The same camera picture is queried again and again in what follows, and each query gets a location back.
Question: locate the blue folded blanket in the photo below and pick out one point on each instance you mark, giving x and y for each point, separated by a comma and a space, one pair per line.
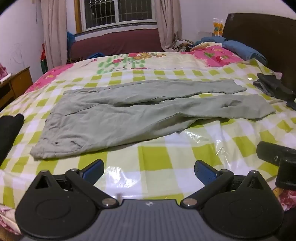
242, 49

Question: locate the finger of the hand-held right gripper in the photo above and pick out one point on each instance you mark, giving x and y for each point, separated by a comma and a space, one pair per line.
270, 153

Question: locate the dark brown wooden headboard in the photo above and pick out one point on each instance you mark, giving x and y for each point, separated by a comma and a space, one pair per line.
263, 39

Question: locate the yellow plastic bag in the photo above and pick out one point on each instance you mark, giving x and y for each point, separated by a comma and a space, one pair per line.
217, 27

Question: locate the black cloth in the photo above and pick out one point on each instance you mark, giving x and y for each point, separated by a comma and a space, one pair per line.
8, 134

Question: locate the grey-green pants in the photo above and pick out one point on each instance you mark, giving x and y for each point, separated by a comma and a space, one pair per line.
129, 111

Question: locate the checkered plastic bed cover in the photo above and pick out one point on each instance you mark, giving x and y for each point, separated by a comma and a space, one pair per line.
208, 56

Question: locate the pile of dark clothes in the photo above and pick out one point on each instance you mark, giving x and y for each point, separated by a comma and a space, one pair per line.
272, 87

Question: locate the wooden nightstand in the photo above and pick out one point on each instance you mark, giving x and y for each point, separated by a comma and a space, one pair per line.
16, 84

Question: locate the barred window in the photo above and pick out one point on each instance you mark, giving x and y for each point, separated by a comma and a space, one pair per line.
118, 12

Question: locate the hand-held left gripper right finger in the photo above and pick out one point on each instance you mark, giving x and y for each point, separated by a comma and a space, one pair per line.
204, 172

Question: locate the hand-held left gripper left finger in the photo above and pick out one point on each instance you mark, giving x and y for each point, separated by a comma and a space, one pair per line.
93, 171

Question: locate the maroon covered bench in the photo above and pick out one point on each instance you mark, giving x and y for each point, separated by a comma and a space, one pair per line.
115, 42

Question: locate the green checkered plastic sheet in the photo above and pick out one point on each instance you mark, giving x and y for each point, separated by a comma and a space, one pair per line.
161, 160

